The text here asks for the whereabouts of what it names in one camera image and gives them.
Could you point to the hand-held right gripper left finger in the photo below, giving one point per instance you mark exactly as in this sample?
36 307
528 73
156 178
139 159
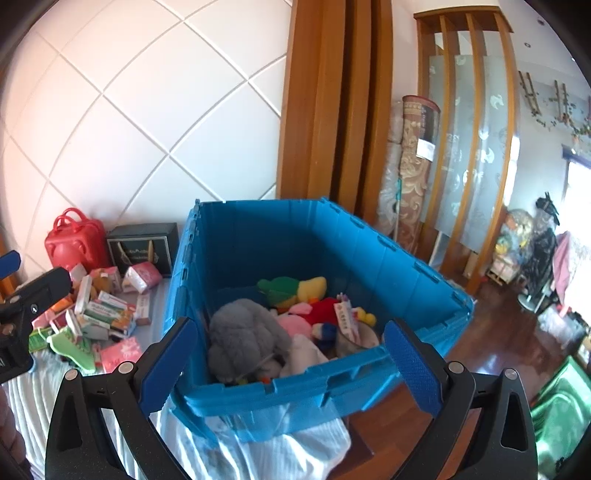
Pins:
168 364

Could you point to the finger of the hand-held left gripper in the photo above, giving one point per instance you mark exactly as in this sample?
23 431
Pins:
46 286
9 264

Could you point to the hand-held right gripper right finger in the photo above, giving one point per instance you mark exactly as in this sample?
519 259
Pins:
413 369

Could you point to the blue plastic crate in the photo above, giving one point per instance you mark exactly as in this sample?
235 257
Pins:
231 249

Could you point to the orange plush toy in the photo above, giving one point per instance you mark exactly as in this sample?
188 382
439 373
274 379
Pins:
62 305

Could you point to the green pink pack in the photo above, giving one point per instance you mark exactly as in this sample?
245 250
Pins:
39 342

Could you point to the white red carton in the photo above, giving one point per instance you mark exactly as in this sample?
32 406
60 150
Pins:
83 295

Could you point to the large pink box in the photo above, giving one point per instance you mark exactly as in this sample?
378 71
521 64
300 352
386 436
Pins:
122 355

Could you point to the brown plush toy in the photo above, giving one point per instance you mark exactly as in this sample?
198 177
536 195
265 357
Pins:
94 290

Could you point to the red toy suitcase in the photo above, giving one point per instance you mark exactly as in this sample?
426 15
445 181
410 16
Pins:
74 244

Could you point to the green plush stocking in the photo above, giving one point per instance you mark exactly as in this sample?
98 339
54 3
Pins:
74 353

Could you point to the orange white medicine box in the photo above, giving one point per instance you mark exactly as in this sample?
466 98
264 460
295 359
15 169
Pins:
144 309

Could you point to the pink white box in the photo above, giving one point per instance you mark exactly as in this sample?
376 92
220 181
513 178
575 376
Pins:
113 279

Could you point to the long green orange box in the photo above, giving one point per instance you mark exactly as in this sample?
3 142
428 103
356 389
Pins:
111 316

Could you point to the grey plush toy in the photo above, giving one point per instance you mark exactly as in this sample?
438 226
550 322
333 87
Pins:
244 337

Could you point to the pink white tag card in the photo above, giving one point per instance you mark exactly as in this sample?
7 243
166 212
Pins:
345 318

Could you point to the pink tissue pack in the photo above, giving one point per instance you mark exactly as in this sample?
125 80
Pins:
145 277

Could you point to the blue plush toy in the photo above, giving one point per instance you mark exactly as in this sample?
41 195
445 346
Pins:
328 331

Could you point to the pink pig plush red dress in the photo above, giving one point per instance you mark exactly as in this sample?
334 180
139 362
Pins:
325 314

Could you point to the white cloth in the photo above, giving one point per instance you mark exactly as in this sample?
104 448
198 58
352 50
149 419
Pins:
307 357

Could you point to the dark green gift bag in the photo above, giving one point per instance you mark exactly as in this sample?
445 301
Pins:
147 244

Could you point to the green yellow duck plush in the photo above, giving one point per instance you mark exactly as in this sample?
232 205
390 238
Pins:
295 288

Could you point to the green fabric item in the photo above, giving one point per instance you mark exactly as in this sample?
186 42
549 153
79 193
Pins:
563 415

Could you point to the pile of household clutter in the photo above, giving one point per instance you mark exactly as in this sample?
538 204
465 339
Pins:
540 258

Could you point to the rolled patterned carpet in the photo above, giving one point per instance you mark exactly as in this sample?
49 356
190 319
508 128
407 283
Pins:
411 175

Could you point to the wooden frosted glass partition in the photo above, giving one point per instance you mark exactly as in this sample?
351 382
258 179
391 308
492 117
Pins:
475 138

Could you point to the bright window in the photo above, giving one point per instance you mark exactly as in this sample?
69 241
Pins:
579 189

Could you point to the wooden pillar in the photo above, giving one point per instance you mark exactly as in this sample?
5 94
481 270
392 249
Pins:
332 115

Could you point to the wall vine decoration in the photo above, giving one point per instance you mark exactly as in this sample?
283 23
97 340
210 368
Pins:
558 106

